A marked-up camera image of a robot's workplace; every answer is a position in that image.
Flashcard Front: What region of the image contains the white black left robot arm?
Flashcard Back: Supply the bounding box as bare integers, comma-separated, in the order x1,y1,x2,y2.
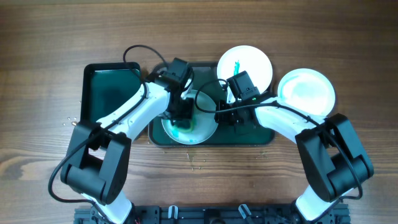
54,71,195,223

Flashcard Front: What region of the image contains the large black serving tray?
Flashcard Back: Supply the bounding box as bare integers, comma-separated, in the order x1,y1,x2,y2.
148,62,275,147

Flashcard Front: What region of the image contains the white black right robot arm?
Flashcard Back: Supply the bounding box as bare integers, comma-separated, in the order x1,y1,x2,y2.
215,97,374,223

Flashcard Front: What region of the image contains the small black water tray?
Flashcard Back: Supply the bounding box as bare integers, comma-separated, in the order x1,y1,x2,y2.
80,62,141,122

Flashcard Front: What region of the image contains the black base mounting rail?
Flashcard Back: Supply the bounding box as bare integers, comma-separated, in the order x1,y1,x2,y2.
73,204,351,224

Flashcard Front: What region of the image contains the white plate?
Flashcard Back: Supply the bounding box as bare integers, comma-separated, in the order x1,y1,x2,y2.
161,90,218,145
216,45,273,94
277,68,336,116

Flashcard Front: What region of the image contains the yellow green sponge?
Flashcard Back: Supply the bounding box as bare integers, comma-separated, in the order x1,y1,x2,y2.
171,119,195,133

